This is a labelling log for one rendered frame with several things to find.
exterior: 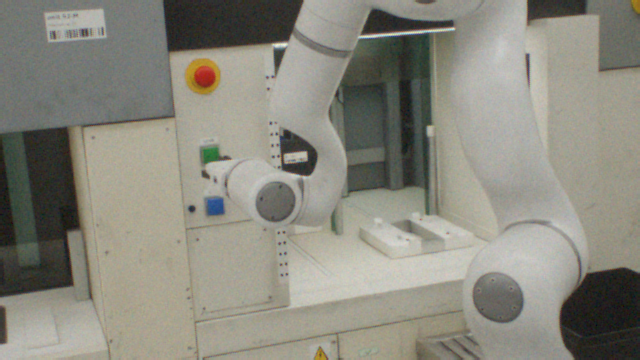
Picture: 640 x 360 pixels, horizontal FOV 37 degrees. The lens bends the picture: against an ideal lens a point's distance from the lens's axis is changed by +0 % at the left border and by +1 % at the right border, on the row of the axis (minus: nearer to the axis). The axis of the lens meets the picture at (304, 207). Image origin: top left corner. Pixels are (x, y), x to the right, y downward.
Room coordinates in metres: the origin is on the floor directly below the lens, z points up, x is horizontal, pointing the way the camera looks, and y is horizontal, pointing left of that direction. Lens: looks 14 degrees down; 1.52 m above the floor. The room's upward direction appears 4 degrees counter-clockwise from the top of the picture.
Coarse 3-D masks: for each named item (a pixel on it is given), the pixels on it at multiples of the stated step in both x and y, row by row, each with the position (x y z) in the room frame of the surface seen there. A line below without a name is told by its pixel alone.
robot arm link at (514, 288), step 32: (480, 256) 1.12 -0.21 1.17; (512, 256) 1.09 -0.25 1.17; (544, 256) 1.10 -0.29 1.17; (576, 256) 1.16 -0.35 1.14; (480, 288) 1.09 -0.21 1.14; (512, 288) 1.07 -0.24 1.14; (544, 288) 1.07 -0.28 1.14; (480, 320) 1.10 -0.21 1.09; (512, 320) 1.07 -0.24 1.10; (544, 320) 1.07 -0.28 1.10; (512, 352) 1.11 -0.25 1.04; (544, 352) 1.10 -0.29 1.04
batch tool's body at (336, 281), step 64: (192, 0) 1.76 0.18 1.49; (256, 0) 1.80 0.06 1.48; (576, 0) 2.00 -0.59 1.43; (256, 64) 1.80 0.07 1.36; (384, 64) 2.41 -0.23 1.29; (448, 64) 2.35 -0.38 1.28; (576, 64) 1.94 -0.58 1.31; (192, 128) 1.76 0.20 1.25; (256, 128) 1.80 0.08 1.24; (448, 128) 2.36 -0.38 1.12; (576, 128) 1.94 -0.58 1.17; (192, 192) 1.76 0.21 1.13; (384, 192) 2.76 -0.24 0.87; (448, 192) 2.37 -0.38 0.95; (576, 192) 1.94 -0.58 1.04; (192, 256) 1.75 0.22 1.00; (256, 256) 1.79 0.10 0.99; (320, 256) 2.15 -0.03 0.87; (384, 256) 2.11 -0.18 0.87; (448, 256) 2.08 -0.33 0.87; (256, 320) 1.78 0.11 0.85; (320, 320) 1.82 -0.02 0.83; (384, 320) 1.86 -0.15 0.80; (448, 320) 1.91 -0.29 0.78
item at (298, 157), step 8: (280, 128) 2.44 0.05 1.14; (288, 136) 2.55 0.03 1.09; (296, 136) 2.53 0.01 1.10; (280, 144) 2.34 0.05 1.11; (288, 144) 2.35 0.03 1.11; (296, 144) 2.35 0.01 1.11; (304, 144) 2.36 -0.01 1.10; (280, 152) 2.34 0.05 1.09; (288, 152) 2.35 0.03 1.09; (296, 152) 2.35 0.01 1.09; (304, 152) 2.36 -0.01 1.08; (312, 152) 2.37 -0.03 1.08; (288, 160) 2.35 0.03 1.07; (296, 160) 2.35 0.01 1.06; (304, 160) 2.36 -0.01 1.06; (312, 160) 2.37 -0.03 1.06; (288, 168) 2.35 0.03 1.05; (296, 168) 2.35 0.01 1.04; (304, 168) 2.36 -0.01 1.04; (312, 168) 2.36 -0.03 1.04; (304, 176) 2.36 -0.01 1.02
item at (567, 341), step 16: (592, 272) 1.71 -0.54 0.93; (608, 272) 1.72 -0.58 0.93; (624, 272) 1.73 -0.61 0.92; (592, 288) 1.71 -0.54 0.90; (608, 288) 1.72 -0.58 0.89; (624, 288) 1.73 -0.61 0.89; (576, 304) 1.70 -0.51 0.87; (592, 304) 1.71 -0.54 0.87; (608, 304) 1.72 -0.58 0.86; (624, 304) 1.73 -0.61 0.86; (560, 320) 1.69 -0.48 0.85; (576, 320) 1.70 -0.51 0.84; (592, 320) 1.71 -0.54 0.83; (608, 320) 1.72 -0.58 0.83; (624, 320) 1.73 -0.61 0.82; (576, 336) 1.41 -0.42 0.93; (592, 336) 1.40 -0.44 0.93; (608, 336) 1.41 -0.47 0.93; (624, 336) 1.42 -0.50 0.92; (576, 352) 1.41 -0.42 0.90; (592, 352) 1.40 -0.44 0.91; (608, 352) 1.41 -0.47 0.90; (624, 352) 1.42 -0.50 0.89
